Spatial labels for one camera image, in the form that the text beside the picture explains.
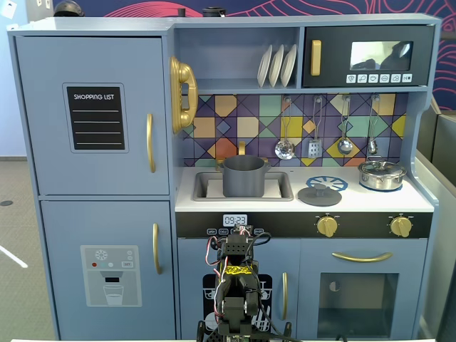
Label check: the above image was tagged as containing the black shopping list chalkboard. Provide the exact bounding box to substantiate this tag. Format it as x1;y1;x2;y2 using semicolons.
62;83;130;154

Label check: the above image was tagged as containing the steel slotted spatula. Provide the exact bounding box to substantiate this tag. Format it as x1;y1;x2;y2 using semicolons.
307;95;326;160

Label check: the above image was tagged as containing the black helmet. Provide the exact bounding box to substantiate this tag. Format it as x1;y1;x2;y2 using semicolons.
53;0;86;17

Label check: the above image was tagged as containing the small steel hanging utensil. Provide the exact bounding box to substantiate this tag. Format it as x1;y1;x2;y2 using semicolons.
366;94;380;155

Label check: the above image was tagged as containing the gold straight dishwasher handle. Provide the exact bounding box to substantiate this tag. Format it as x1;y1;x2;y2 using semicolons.
281;271;289;321

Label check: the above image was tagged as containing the blue fridge door with chalkboard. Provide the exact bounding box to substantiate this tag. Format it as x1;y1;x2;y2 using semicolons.
14;35;170;196

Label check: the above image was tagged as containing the white toy plate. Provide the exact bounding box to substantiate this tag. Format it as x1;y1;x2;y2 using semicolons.
268;43;285;88
256;43;274;88
279;43;298;88

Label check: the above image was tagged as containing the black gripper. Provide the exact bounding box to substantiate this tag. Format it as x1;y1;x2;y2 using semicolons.
219;233;256;266

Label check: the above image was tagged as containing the steel pot lid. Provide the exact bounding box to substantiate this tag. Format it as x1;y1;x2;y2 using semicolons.
358;160;407;175

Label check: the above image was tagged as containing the gray toy pot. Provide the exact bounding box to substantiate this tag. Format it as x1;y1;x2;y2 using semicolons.
217;155;271;198

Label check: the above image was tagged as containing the blue fridge door with dispenser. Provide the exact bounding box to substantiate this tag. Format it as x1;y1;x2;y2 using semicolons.
39;199;176;341

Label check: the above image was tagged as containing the gold toy telephone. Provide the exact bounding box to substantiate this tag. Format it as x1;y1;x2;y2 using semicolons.
168;56;199;135

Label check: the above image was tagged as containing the gray round lid with knob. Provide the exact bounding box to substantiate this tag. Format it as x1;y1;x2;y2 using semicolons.
297;183;343;207

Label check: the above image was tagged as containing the gold oven door handle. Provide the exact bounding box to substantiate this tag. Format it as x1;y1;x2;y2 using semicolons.
331;251;393;264

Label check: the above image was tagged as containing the gold stove knob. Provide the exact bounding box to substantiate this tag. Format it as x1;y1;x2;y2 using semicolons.
389;215;413;238
316;215;339;238

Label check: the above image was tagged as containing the blue toy play kitchen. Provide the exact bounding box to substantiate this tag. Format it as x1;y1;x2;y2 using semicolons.
6;13;442;341

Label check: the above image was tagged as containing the steel ladle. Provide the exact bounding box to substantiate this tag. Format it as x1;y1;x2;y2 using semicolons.
336;95;354;156

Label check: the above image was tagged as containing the black toy microwave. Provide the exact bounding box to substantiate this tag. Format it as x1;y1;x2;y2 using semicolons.
301;24;436;88

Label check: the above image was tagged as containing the steel slotted spoon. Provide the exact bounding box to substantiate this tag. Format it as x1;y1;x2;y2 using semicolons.
274;96;296;160

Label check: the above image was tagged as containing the blue dishwasher door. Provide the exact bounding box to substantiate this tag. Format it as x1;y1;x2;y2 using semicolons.
177;237;302;339

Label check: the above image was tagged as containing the red white servo cable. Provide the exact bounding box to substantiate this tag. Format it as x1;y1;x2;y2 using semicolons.
206;226;252;316

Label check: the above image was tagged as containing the gold curved fridge door handle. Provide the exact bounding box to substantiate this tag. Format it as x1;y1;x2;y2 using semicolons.
145;113;157;174
152;222;163;275

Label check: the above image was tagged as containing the blue oven door with window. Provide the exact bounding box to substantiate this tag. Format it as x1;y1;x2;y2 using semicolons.
299;238;428;339

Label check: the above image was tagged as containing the shiny steel pot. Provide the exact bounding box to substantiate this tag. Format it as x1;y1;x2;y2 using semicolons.
357;160;408;190

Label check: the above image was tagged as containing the black cable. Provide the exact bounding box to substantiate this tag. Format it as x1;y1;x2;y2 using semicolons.
256;281;296;339

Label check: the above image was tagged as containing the digital clock display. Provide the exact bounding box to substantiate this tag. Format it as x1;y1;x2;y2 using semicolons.
222;214;248;227

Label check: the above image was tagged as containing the gray toy sink basin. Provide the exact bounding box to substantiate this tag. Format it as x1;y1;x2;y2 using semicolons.
192;171;294;202

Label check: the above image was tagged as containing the gold toy faucet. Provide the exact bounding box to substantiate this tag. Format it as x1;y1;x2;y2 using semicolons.
215;140;269;172

